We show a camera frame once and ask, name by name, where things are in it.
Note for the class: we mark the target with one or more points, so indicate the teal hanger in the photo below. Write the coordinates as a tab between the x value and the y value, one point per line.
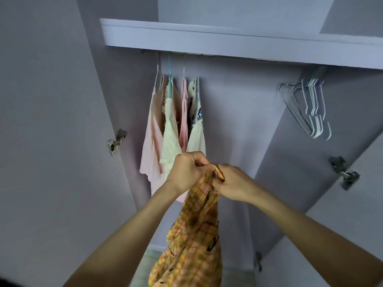
169	83

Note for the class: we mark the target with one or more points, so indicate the bunch of empty white hangers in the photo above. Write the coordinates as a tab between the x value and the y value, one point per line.
314	116

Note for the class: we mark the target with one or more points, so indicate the person's right hand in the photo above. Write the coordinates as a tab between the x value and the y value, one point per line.
238	185

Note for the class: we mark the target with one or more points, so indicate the pale pink shirt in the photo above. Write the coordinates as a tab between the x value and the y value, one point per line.
152	140

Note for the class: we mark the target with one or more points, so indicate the cream lace garment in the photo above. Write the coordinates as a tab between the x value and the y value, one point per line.
170	137

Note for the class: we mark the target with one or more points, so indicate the person's right forearm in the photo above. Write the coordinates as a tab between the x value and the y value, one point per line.
314	236

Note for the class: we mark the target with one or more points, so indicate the lilac wardrobe shelf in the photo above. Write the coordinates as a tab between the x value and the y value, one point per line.
239	41

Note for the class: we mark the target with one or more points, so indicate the pink hanger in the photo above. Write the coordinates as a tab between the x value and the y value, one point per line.
183	71

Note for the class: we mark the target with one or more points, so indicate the metal door hinge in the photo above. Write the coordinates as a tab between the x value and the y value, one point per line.
116	141
344	173
258	261

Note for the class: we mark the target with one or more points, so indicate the person's left forearm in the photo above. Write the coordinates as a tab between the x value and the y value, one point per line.
128	242

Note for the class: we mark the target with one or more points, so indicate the yellow plaid garment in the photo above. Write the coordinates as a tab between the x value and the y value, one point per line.
194	236

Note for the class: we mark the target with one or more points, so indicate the pink garment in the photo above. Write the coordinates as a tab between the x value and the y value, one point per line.
183	122

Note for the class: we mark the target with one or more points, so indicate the person's right fingers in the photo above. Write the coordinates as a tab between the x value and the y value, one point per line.
225	173

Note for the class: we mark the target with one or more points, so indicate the person's left fingers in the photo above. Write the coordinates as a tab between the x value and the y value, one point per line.
200	161

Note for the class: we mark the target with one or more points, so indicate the cream garment with dark print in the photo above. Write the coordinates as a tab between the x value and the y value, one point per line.
196	137

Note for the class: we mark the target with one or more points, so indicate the person's left hand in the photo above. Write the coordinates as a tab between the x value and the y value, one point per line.
184	171

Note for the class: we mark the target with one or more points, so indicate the lilac wardrobe door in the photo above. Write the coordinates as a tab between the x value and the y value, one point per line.
344	224
53	140

